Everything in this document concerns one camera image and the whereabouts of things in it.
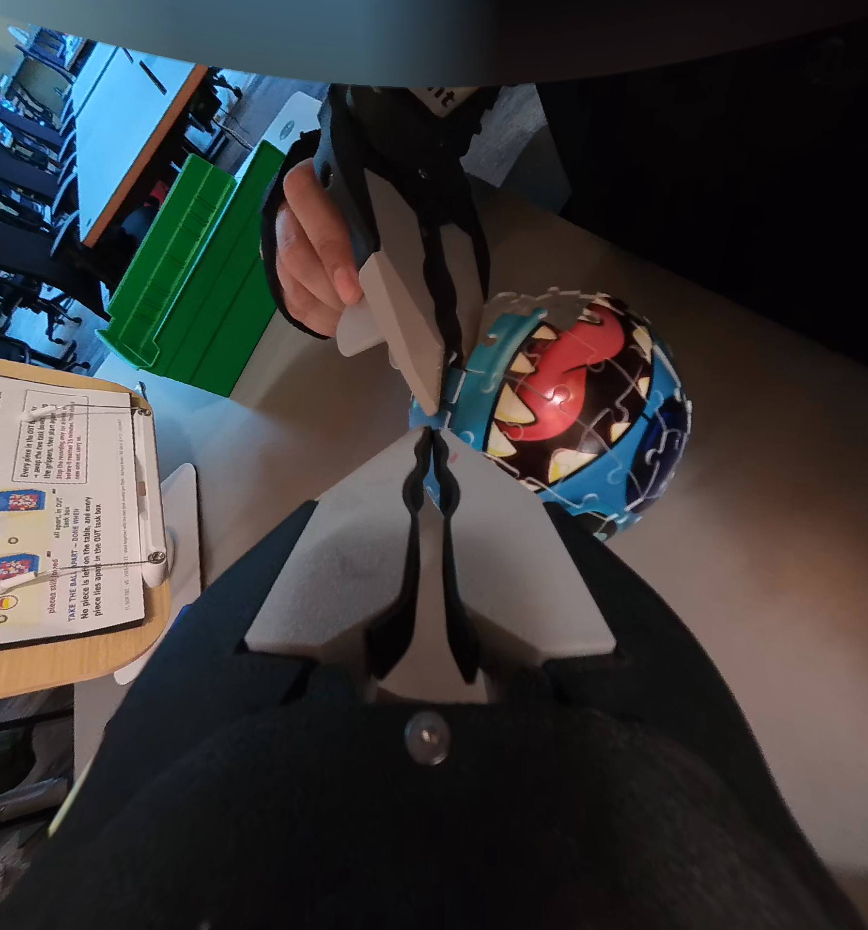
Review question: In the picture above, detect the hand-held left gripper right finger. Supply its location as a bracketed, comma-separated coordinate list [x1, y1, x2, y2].
[434, 429, 617, 700]

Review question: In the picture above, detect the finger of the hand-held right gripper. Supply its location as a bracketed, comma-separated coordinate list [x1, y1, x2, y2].
[433, 221, 493, 366]
[357, 170, 455, 417]

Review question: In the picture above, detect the white panel with round logo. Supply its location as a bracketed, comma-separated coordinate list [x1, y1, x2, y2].
[263, 90, 329, 158]

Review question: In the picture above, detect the person's right hand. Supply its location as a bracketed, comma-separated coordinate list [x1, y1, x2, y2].
[274, 157, 366, 339]

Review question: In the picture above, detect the white table with orange edge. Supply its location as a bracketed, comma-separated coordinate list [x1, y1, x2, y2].
[77, 44, 211, 249]

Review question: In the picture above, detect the wooden clipboard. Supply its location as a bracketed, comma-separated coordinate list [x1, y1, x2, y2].
[0, 352, 173, 707]

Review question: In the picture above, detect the white clipboard clip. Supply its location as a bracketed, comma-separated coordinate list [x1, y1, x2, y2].
[132, 405, 172, 588]

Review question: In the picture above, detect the blue monster-mouth puzzle ball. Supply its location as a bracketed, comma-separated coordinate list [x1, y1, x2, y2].
[408, 287, 694, 543]

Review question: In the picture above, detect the white plastic stand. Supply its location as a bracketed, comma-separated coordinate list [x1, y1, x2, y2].
[113, 464, 204, 685]

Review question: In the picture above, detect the printed instruction sheet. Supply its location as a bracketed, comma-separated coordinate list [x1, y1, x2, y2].
[0, 371, 149, 656]

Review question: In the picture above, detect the row of black office chairs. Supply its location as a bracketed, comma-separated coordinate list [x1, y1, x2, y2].
[0, 28, 112, 373]

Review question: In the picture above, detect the green plastic bin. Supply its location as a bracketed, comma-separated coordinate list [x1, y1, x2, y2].
[96, 138, 290, 398]

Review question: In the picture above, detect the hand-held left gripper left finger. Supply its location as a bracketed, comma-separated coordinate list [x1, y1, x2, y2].
[244, 429, 435, 684]

